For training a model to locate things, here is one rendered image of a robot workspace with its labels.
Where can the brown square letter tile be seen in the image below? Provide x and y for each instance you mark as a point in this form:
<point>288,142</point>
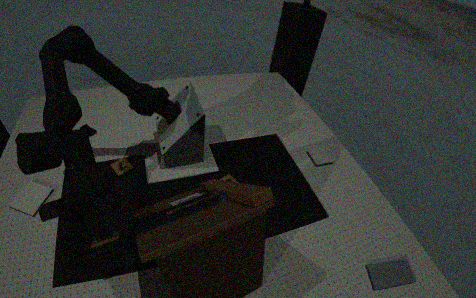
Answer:
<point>228,178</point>
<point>121,166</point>

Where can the white paper ticket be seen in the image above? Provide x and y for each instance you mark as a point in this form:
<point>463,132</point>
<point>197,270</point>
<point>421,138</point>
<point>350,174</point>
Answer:
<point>185,199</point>

